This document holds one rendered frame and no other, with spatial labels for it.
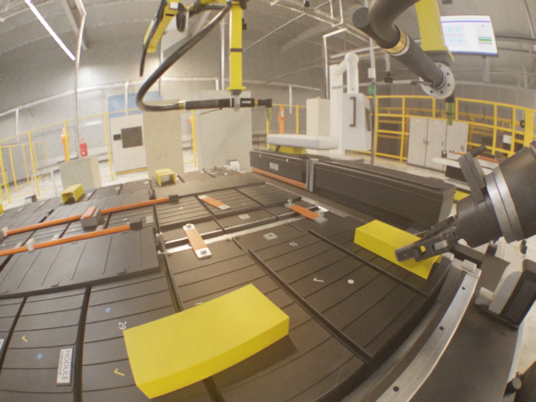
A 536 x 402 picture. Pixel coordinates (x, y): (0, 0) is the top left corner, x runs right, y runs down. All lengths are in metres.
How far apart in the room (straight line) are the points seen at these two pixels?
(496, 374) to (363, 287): 0.34
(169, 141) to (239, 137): 1.57
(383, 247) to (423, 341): 0.18
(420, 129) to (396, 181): 9.05
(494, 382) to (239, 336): 0.44
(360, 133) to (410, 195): 2.65
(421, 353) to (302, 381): 0.14
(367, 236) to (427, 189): 0.21
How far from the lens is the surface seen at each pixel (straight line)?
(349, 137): 3.21
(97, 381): 0.28
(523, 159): 0.32
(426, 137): 9.54
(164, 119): 4.79
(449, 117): 0.72
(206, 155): 4.88
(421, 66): 0.42
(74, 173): 4.82
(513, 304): 0.60
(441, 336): 0.33
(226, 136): 4.99
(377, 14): 0.26
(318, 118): 6.49
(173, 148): 4.80
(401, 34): 0.34
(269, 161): 1.00
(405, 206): 0.58
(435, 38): 0.59
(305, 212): 0.58
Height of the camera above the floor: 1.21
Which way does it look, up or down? 19 degrees down
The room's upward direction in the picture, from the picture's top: 1 degrees counter-clockwise
